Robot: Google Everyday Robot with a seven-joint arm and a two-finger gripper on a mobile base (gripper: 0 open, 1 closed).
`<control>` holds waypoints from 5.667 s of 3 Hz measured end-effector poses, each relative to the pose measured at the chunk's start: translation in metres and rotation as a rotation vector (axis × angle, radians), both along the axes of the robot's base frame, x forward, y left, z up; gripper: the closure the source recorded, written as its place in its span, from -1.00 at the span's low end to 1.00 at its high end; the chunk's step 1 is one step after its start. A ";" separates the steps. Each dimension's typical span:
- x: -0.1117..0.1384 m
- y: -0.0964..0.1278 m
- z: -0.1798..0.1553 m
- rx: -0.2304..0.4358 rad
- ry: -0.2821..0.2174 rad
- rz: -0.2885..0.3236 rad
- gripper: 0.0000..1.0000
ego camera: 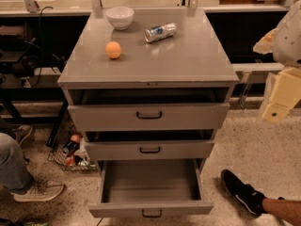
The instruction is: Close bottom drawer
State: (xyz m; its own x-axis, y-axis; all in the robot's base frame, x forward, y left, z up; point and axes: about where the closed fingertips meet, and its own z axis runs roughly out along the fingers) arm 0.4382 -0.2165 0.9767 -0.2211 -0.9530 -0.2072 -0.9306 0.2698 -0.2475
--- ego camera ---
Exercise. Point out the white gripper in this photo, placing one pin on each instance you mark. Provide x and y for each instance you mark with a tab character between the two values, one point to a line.
289	44

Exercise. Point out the grey bottom drawer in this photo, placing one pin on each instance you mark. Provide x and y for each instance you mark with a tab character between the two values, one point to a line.
150	189

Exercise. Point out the grey drawer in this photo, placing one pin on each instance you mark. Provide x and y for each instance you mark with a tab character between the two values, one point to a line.
150	189
148	109
148	145

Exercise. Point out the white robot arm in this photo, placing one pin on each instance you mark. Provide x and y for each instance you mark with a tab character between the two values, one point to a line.
284	42

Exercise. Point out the grey middle drawer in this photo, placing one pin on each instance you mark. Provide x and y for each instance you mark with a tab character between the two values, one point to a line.
148	145

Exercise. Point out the grey metal drawer cabinet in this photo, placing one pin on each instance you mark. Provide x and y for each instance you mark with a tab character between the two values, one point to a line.
191	59

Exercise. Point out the grey top drawer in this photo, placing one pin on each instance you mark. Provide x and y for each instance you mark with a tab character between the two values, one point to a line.
148	109

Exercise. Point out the black sneaker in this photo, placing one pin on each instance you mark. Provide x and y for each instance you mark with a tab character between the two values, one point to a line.
245	194

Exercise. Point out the bare lower leg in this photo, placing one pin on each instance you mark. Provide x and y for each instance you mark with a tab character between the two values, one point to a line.
289	211

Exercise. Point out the silver blue soda can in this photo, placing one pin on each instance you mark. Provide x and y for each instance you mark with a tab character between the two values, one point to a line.
160	32

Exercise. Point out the orange fruit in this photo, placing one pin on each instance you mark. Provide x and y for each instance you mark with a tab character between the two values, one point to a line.
113	49

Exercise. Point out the white ceramic bowl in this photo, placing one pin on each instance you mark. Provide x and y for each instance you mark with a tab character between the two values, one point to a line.
120	17

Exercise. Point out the red apple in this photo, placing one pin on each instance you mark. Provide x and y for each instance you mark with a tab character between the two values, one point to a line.
76	138

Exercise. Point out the dark blue can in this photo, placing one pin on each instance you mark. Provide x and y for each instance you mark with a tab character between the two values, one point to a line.
69	148

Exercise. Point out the red fruit in basket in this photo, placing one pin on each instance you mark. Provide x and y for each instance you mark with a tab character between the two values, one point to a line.
70	161

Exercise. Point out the grey sneaker with laces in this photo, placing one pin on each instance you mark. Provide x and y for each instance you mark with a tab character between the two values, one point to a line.
41	191

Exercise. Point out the grey trouser leg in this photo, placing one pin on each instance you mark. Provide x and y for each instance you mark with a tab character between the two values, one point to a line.
14	175

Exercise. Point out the black wire basket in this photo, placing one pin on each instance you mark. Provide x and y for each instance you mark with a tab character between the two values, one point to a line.
83	162

